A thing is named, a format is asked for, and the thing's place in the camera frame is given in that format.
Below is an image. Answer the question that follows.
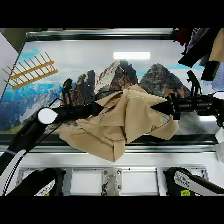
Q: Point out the beige garment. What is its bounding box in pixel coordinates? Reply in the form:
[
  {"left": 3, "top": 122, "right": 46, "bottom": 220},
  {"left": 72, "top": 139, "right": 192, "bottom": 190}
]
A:
[
  {"left": 59, "top": 84, "right": 180, "bottom": 163},
  {"left": 209, "top": 28, "right": 224, "bottom": 63}
]

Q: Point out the yellow wooden rack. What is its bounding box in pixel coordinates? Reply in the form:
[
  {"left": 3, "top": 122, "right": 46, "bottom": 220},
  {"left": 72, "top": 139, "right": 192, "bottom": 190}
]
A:
[{"left": 1, "top": 51, "right": 59, "bottom": 91}]

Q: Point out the dark red garment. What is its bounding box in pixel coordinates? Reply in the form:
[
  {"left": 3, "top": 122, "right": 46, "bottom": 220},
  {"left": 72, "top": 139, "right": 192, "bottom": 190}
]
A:
[{"left": 172, "top": 28, "right": 195, "bottom": 47}]

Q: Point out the blue garment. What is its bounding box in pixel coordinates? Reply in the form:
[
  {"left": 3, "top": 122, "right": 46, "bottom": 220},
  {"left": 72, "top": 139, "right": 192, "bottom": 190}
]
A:
[{"left": 211, "top": 61, "right": 224, "bottom": 93}]

